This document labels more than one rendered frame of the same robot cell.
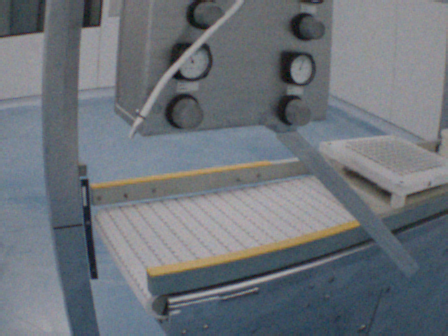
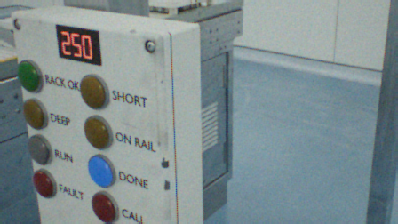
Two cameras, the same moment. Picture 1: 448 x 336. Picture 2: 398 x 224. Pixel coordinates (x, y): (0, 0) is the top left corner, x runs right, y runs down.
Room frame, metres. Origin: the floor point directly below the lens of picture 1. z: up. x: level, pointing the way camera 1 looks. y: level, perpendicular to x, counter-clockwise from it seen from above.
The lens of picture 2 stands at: (-0.64, -0.06, 1.21)
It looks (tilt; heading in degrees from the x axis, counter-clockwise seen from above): 21 degrees down; 334
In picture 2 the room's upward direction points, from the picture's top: 1 degrees counter-clockwise
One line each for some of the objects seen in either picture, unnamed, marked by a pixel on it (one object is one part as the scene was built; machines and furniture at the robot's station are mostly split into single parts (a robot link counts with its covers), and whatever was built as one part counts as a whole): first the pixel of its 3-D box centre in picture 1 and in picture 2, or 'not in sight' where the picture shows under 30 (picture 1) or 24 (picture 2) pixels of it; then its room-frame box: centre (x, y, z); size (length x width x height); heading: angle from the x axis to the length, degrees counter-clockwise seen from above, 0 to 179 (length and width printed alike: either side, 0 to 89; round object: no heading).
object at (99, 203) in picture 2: not in sight; (103, 208); (-0.23, -0.16, 0.96); 0.03 x 0.01 x 0.03; 29
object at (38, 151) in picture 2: not in sight; (38, 150); (-0.16, -0.12, 1.00); 0.03 x 0.01 x 0.03; 29
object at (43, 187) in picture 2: not in sight; (43, 184); (-0.16, -0.12, 0.96); 0.03 x 0.01 x 0.03; 29
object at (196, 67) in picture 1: (192, 61); not in sight; (0.45, 0.03, 1.14); 0.04 x 0.01 x 0.04; 119
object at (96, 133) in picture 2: not in sight; (96, 133); (-0.23, -0.16, 1.04); 0.03 x 0.01 x 0.03; 29
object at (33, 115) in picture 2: not in sight; (33, 114); (-0.16, -0.12, 1.04); 0.03 x 0.01 x 0.03; 29
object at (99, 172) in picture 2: not in sight; (99, 172); (-0.23, -0.16, 1.00); 0.03 x 0.01 x 0.03; 29
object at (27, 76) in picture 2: not in sight; (27, 76); (-0.16, -0.12, 1.07); 0.03 x 0.01 x 0.03; 29
